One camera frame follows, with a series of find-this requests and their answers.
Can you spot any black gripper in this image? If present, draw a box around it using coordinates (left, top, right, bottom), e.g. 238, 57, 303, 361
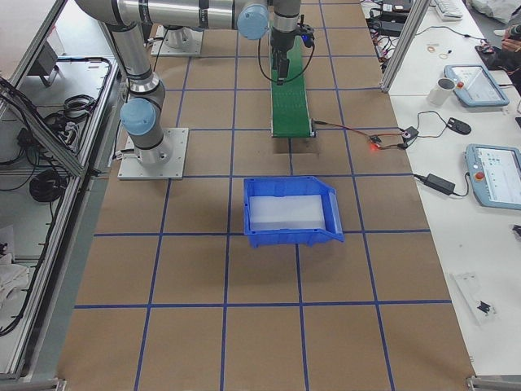
269, 0, 300, 85

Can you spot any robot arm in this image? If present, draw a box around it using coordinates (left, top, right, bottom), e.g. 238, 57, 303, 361
77, 1, 301, 96

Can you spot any green conveyor belt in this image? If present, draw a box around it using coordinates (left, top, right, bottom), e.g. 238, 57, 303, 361
269, 34, 315, 138

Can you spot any small sensor board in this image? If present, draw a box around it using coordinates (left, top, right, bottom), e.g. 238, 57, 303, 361
401, 126, 418, 145

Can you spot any blue plastic bin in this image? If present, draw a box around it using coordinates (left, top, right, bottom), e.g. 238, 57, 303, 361
243, 176, 344, 248

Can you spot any white mug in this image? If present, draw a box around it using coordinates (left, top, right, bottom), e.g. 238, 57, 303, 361
427, 77, 456, 107

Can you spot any black computer mouse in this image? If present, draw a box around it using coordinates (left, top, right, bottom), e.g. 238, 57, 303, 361
447, 117, 471, 135

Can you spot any blue teach pendant far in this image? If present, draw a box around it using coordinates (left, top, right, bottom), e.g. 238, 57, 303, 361
444, 64, 510, 108

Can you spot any blue teach pendant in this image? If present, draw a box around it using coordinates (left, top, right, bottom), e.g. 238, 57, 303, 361
465, 143, 520, 210
444, 64, 510, 108

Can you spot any black power adapter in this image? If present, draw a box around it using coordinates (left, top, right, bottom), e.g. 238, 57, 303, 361
424, 174, 455, 196

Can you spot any blue teach pendant near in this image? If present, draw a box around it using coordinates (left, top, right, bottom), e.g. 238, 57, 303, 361
465, 143, 520, 210

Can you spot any clear plastic bag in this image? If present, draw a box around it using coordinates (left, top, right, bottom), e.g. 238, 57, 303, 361
450, 272, 497, 327

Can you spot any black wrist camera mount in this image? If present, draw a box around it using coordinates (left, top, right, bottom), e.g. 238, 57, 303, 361
297, 24, 315, 48

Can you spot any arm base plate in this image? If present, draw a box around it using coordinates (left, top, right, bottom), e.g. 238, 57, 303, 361
118, 128, 189, 180
151, 25, 204, 57

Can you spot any red black wire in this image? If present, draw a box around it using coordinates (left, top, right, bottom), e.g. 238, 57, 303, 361
313, 119, 408, 151

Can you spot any aluminium frame post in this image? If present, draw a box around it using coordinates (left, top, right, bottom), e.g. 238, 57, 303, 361
380, 0, 431, 93

